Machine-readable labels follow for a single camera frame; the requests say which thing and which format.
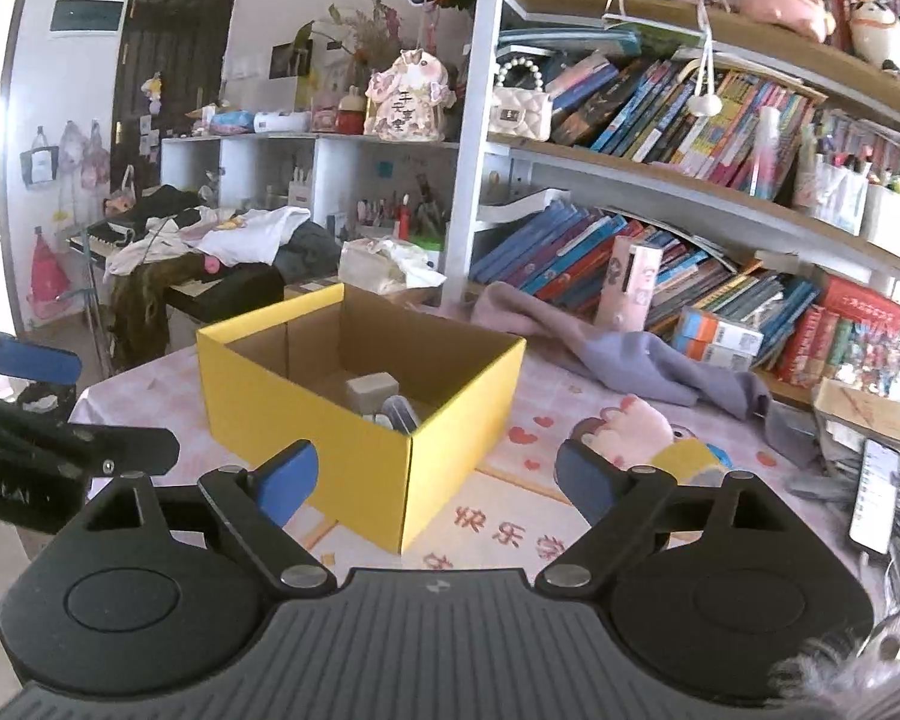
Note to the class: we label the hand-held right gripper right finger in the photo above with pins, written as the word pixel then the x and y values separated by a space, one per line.
pixel 585 484

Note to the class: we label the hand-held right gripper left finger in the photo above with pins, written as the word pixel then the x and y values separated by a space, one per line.
pixel 289 484

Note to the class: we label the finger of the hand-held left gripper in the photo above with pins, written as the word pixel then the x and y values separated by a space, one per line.
pixel 120 446
pixel 30 364

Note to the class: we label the yellow cardboard box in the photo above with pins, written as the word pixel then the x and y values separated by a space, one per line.
pixel 345 457

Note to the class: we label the white rectangular block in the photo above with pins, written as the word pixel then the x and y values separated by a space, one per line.
pixel 371 394

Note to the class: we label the white storage container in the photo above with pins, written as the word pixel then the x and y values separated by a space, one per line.
pixel 892 221

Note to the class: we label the red hanging bag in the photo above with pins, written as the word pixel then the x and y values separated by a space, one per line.
pixel 49 277

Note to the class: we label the purple cloth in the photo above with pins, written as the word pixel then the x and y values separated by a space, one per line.
pixel 630 360

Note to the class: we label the black electric keyboard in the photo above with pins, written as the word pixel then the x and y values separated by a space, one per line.
pixel 225 292

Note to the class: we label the pink cylinder cup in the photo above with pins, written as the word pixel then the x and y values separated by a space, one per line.
pixel 630 285

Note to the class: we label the cream tissue bag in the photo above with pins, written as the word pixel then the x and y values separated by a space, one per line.
pixel 379 266

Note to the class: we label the row of leaning colourful books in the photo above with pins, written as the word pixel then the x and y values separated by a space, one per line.
pixel 555 247

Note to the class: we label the pile of clothes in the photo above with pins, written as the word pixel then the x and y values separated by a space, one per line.
pixel 247 232

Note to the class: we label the brown paper notebook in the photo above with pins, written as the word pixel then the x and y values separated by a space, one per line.
pixel 862 409

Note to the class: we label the smartphone with lit screen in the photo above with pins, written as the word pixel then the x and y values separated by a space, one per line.
pixel 874 495

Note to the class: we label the red hardcover books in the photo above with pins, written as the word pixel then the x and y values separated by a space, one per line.
pixel 840 330

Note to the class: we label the low white shelf unit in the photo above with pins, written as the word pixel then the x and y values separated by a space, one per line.
pixel 330 172

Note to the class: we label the dark wooden door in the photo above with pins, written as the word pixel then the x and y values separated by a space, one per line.
pixel 172 52

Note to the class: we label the white bookshelf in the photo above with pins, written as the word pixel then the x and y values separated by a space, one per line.
pixel 472 127

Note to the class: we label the pink gradient tumbler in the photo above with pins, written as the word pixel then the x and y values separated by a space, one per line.
pixel 763 154

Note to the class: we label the clear pen holder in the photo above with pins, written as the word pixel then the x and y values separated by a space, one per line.
pixel 829 195

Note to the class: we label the row of upright shelf books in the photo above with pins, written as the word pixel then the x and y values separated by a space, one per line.
pixel 667 112

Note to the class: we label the white quilted handbag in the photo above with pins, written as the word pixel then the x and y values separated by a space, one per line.
pixel 521 109

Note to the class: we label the white hanging ball ornament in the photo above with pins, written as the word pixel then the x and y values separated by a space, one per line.
pixel 706 105

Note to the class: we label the pink doll ornament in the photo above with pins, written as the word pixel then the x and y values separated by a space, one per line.
pixel 405 97

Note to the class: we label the white round plush toy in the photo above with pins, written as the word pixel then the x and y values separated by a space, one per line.
pixel 877 37

